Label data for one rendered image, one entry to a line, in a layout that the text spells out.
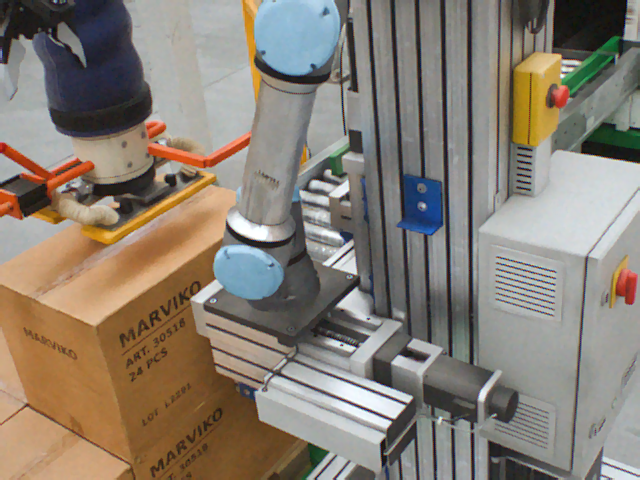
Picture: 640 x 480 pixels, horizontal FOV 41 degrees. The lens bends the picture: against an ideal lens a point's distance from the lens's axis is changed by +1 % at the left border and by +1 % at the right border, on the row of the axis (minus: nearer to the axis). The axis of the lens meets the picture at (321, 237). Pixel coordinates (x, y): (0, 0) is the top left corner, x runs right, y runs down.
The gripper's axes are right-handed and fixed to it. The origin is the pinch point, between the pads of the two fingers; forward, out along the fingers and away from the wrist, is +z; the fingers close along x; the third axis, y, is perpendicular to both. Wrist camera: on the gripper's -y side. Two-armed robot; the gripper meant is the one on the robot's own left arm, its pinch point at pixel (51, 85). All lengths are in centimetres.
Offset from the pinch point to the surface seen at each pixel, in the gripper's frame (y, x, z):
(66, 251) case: 48, -24, 58
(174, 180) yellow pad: 26, -43, 43
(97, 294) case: 26, -15, 58
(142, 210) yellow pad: 25, -31, 44
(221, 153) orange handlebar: 10, -44, 33
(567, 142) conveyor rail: -1, -224, 105
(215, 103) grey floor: 256, -288, 153
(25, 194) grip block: 32.7, -9.3, 31.6
